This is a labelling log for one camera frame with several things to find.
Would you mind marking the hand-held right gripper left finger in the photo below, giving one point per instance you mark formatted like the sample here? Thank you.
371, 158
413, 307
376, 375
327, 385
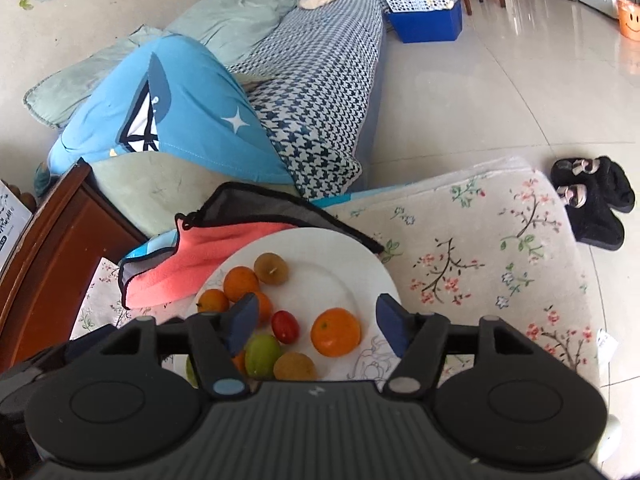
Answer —
242, 317

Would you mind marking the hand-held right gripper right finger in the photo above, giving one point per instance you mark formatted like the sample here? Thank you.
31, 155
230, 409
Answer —
392, 322

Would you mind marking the small orange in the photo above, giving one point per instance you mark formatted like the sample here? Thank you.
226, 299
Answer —
212, 301
241, 282

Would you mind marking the green kiwi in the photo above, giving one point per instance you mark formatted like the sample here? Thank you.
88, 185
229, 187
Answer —
190, 371
262, 355

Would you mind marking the red cherry tomato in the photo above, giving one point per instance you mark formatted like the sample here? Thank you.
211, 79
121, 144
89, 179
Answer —
285, 326

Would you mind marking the brown kiwi with stem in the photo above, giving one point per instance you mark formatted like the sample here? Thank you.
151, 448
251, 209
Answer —
270, 268

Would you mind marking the white plate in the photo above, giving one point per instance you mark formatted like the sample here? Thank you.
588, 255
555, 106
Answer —
330, 270

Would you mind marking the pink cloth with grey trim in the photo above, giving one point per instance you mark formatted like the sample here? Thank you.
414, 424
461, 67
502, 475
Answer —
165, 270

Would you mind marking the brown wooden headboard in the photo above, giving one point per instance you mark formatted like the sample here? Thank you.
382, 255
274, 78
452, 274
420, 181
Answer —
65, 260

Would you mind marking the pale green cushion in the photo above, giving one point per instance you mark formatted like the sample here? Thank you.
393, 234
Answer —
150, 185

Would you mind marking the white milk carton box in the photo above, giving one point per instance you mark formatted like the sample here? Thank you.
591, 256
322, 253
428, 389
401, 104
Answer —
12, 225

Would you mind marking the blue printed pillow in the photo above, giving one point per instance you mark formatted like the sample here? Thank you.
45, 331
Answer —
200, 110

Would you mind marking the black fuzzy slipper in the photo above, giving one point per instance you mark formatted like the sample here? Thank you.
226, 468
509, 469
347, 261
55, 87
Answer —
595, 225
605, 180

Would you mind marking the houndstooth covered sofa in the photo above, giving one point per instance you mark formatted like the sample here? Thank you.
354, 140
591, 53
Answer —
320, 85

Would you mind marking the light green quilt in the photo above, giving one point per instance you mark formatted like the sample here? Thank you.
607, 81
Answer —
225, 20

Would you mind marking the blue storage bin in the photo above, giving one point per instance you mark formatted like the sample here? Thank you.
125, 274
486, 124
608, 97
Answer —
425, 25

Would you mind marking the orange plastic bucket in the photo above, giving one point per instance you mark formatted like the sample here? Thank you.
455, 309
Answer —
629, 20

